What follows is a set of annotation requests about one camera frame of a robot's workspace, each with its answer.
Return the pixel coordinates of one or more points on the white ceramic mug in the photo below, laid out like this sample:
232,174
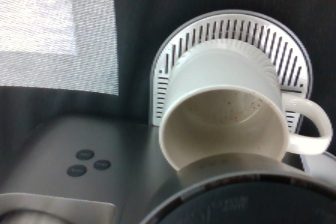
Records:
227,110

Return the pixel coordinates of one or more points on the grey woven placemat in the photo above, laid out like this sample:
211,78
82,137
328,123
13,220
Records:
59,45

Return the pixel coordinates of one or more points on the white coffee pod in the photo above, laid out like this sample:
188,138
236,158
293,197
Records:
242,198

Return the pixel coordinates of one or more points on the dark grey coffee machine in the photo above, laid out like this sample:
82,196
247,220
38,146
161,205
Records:
92,167

